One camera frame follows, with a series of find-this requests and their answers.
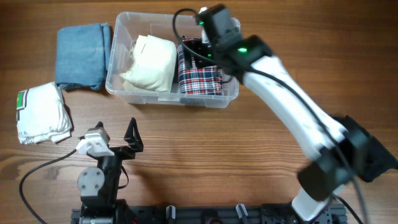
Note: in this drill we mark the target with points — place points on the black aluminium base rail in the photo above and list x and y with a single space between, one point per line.
264 214

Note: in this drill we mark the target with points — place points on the white folded t-shirt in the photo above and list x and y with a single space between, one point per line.
41 115

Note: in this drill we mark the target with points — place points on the clear plastic storage container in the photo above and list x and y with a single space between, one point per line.
129 26

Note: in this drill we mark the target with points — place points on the cream cloth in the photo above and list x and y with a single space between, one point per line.
153 67

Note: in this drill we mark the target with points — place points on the blue denim folded cloth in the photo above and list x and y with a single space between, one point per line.
82 57

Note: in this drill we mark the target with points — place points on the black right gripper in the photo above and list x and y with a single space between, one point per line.
197 44

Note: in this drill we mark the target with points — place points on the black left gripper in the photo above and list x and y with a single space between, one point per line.
135 142

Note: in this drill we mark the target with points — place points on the red blue plaid cloth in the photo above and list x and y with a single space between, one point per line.
196 77

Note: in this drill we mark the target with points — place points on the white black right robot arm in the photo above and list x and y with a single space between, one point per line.
337 153

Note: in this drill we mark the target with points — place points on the black cloth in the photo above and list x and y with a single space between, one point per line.
377 155

